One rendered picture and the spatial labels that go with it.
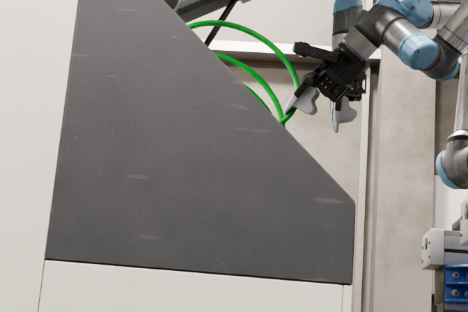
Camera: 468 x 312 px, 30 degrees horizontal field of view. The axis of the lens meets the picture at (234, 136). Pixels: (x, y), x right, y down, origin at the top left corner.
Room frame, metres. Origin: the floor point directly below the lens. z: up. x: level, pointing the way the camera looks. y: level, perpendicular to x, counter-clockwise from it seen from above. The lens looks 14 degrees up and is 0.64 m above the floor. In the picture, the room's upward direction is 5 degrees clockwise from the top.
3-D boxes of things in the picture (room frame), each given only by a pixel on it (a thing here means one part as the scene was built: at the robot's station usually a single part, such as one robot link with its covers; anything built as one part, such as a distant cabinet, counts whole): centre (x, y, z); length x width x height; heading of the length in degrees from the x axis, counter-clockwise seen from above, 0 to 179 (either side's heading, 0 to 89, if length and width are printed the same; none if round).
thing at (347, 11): (2.12, -0.28, 1.53); 0.09 x 0.08 x 0.11; 118
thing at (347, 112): (2.10, -0.28, 1.26); 0.06 x 0.03 x 0.09; 93
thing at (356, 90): (2.12, -0.28, 1.37); 0.09 x 0.08 x 0.12; 93
